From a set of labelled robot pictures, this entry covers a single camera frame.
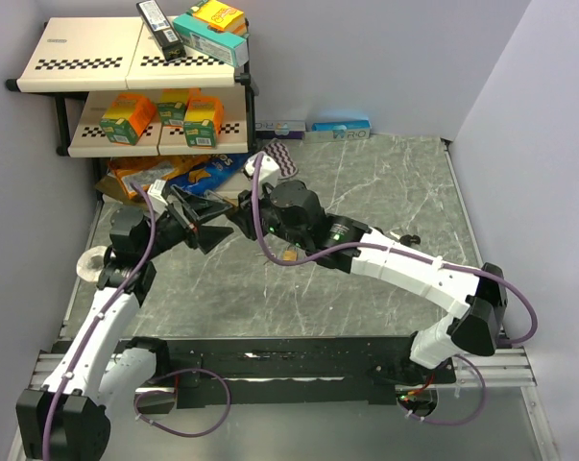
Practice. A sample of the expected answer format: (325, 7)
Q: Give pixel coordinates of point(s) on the orange green box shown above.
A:
(127, 117)
(172, 105)
(202, 122)

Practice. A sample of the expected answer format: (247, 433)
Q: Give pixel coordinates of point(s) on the small brass padlock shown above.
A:
(291, 254)

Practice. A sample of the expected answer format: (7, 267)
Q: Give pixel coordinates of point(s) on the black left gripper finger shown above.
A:
(196, 209)
(207, 238)

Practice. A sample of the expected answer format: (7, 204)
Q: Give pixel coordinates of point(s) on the orange green box left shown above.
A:
(127, 117)

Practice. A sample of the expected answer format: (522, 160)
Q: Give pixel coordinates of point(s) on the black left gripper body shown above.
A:
(168, 232)

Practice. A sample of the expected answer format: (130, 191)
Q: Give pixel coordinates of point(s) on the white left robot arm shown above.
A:
(70, 416)

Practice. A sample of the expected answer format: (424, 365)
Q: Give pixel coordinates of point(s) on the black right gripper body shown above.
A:
(270, 222)

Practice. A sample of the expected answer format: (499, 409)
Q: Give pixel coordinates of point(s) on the orange yellow top box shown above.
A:
(220, 16)

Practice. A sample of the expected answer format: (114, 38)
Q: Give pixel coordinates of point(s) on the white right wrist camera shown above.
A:
(269, 170)

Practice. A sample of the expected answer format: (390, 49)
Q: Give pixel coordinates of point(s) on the orange snack bag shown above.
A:
(146, 170)

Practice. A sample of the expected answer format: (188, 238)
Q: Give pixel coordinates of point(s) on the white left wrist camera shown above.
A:
(158, 195)

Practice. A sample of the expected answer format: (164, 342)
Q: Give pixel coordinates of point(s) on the black long box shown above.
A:
(162, 31)

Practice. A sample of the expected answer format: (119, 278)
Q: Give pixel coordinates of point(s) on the large brass padlock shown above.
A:
(214, 196)

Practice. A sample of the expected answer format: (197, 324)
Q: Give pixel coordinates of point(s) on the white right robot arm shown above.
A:
(474, 299)

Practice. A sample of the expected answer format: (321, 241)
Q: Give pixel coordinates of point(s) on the blue snack bag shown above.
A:
(209, 174)

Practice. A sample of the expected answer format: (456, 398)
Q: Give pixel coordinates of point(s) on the blue white toothpaste box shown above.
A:
(323, 132)

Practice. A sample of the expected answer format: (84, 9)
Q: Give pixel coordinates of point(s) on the aluminium frame rail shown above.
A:
(507, 370)

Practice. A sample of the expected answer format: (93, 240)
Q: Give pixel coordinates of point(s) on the brown flat packet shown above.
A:
(110, 189)

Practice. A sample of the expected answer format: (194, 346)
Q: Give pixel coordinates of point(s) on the teal white box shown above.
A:
(222, 46)

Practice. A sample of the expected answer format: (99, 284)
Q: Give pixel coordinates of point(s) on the black padlock with keys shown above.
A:
(407, 239)

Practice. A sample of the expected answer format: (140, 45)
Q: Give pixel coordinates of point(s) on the cream black shelf rack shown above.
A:
(83, 63)

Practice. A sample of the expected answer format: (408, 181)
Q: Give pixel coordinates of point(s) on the purple striped sponge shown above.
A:
(279, 152)

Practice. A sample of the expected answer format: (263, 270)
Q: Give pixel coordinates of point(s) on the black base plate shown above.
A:
(288, 370)

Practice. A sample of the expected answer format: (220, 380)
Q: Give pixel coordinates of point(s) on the orange green box right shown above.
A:
(202, 122)

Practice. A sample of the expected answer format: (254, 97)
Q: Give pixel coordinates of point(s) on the orange green box middle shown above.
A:
(172, 105)

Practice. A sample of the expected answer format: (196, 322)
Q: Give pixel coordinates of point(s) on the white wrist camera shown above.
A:
(269, 170)
(158, 195)

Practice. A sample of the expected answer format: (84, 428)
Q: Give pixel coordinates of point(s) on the white tape roll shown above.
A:
(91, 264)

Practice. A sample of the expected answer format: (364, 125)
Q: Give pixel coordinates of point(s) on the purple white toothpaste box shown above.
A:
(280, 129)

